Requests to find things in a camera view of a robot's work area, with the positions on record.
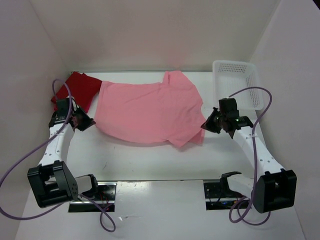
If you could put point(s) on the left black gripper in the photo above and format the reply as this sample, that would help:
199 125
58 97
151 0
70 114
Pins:
88 121

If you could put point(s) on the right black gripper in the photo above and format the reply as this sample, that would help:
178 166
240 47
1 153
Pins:
208 125

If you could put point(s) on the dark red t shirt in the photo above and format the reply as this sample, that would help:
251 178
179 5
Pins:
83 88

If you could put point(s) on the light pink t shirt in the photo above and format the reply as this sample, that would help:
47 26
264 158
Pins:
152 113

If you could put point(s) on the magenta t shirt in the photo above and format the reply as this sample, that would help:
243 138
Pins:
55 107

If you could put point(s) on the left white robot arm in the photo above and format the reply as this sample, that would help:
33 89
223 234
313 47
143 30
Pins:
52 182

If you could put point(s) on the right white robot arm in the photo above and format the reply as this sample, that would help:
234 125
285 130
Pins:
272 186

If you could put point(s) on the white plastic basket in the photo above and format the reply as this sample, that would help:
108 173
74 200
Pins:
232 76

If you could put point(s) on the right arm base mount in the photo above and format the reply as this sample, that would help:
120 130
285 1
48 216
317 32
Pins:
215 198

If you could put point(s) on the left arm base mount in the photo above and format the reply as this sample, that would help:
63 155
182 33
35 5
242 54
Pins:
105 198

